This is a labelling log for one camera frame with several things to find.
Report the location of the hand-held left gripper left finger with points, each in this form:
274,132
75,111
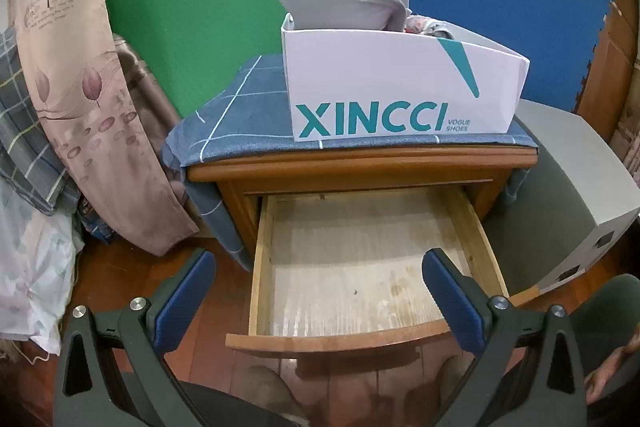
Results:
185,302

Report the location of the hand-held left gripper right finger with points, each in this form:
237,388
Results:
450,302

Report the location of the wooden drawer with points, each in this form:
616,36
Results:
350,267

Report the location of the white shoe box teal print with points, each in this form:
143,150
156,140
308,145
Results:
375,77

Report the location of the floral print underwear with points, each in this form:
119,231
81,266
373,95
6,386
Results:
425,26

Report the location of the person's right hand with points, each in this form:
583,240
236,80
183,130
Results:
607,377

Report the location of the person's right foot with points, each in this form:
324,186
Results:
452,377

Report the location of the person's foot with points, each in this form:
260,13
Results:
270,397
452,377

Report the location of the person's left foot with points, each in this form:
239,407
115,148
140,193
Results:
270,397

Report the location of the person's dark green trousers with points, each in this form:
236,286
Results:
600,307

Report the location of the white floral sheet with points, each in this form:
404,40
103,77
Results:
30,267

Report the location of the grey cabinet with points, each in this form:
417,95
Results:
565,177

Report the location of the blue checked cloth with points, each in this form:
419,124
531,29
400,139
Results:
240,107

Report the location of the pink floral curtain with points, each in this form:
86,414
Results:
90,107

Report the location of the brown satin cloth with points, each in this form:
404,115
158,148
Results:
145,87

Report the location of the grey plaid bedding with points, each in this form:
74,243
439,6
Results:
30,147

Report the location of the wooden door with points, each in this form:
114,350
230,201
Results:
610,72

